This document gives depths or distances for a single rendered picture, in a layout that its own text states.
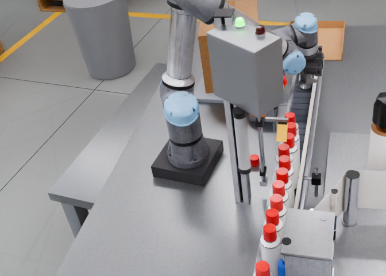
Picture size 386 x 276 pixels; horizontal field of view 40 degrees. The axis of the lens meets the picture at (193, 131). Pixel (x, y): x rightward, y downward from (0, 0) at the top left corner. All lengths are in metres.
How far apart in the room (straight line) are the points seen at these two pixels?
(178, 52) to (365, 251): 0.84
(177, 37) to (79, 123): 2.11
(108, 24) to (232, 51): 2.67
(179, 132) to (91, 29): 2.27
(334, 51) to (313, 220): 1.34
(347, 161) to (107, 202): 0.82
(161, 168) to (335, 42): 1.12
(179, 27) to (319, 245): 0.85
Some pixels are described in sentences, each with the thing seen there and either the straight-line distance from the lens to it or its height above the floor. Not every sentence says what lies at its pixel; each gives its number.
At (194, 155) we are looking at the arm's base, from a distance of 1.82.
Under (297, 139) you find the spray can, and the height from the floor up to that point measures 1.04.
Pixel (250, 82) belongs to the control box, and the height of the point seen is 1.39.
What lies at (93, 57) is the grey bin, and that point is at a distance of 4.06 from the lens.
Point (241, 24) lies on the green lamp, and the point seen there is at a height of 1.48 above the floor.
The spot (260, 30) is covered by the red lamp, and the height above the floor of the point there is 1.49.
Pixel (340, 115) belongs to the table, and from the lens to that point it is 2.10.
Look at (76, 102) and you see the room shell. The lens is 3.99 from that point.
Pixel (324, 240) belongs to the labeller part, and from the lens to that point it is 1.23.
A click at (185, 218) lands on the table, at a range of 1.73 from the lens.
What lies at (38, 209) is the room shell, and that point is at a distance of 3.20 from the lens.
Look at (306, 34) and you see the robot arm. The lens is 1.85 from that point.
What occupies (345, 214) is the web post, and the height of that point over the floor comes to 0.92.
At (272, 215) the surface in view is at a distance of 1.36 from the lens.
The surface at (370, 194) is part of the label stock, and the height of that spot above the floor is 0.98.
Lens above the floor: 2.09
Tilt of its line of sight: 37 degrees down
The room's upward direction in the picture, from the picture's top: 9 degrees counter-clockwise
